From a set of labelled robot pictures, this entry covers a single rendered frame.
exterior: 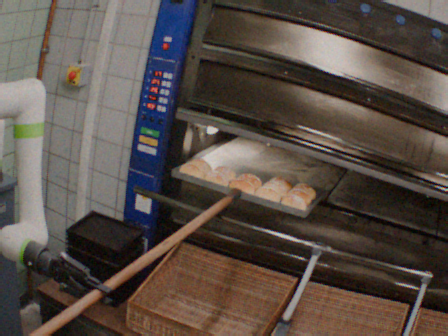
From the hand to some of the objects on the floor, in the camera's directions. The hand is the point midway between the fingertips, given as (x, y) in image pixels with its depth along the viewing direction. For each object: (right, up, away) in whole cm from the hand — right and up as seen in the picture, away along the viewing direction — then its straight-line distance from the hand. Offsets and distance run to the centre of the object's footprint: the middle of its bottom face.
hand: (99, 291), depth 156 cm
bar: (+32, -104, +90) cm, 141 cm away
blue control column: (+15, -49, +241) cm, 246 cm away
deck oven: (+104, -75, +213) cm, 249 cm away
